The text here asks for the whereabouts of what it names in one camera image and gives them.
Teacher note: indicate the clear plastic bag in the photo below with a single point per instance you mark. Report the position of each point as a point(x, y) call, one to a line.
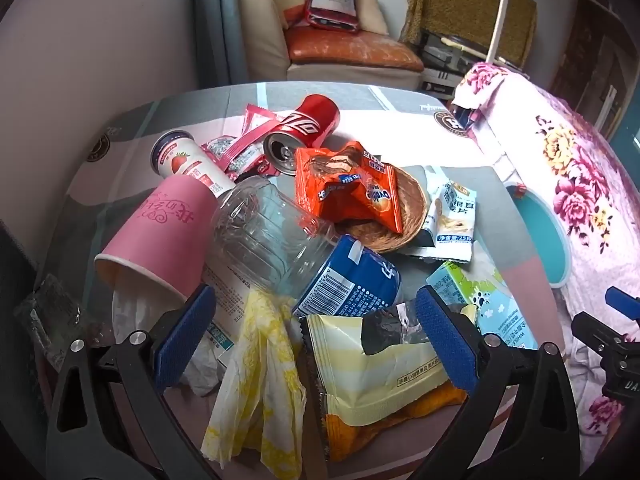
point(50, 310)

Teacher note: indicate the clear plastic bottle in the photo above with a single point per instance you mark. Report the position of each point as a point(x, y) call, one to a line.
point(265, 230)

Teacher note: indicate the white blue snack packet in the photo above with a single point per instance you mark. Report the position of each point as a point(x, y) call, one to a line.
point(450, 225)

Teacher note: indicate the orange snack wrapper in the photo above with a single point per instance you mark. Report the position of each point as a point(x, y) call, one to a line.
point(340, 195)

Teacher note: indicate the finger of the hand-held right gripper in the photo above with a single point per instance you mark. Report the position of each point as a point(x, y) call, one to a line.
point(622, 302)
point(605, 335)

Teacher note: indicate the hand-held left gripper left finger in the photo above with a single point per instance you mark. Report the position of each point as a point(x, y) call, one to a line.
point(185, 330)

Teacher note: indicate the pink floral blanket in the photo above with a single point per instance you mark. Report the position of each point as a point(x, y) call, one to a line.
point(575, 160)

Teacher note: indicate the light blue milk carton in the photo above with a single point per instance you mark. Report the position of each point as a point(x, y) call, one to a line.
point(500, 320)

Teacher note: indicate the white pole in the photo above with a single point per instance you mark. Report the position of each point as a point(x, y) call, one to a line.
point(499, 15)

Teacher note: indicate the red soda can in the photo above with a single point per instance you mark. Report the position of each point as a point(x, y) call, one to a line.
point(305, 125)

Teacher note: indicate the teal plastic bin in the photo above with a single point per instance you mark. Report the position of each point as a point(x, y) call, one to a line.
point(540, 230)

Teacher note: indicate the leopard print cloth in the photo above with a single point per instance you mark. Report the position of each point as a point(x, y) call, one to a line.
point(465, 0)

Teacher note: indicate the cream leather sofa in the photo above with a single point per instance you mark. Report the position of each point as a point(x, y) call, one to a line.
point(260, 35)

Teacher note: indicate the beige cushion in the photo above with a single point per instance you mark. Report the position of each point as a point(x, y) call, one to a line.
point(372, 15)

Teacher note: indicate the orange leather seat cushion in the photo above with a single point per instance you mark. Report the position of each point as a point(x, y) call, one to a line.
point(350, 50)

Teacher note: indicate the grey curtain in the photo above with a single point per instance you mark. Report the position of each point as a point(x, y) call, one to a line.
point(215, 20)

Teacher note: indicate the yellow patterned tissue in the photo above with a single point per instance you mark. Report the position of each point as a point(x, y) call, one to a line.
point(260, 360)

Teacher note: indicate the dark wooden cabinet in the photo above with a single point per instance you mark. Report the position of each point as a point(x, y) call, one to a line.
point(595, 50)

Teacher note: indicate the pink printed snack wrapper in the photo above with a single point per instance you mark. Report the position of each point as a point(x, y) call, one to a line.
point(240, 160)

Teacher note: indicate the yellow snack bag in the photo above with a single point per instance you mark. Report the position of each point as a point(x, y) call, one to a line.
point(360, 375)

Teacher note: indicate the stacked stereo equipment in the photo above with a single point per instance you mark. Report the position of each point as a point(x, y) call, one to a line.
point(445, 60)

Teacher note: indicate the strawberry yogurt bottle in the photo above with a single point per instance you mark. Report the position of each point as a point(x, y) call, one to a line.
point(185, 160)

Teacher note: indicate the blue drink can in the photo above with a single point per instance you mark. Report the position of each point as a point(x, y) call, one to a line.
point(350, 280)

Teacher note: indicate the brown coconut shell bowl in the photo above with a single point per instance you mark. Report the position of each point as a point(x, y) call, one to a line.
point(411, 210)

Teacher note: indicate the white crumpled tissue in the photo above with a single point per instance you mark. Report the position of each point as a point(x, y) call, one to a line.
point(130, 310)

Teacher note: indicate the pink paper cup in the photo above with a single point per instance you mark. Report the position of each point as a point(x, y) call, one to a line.
point(160, 230)

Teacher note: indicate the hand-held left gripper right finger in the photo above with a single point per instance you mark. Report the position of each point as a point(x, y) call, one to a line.
point(445, 340)

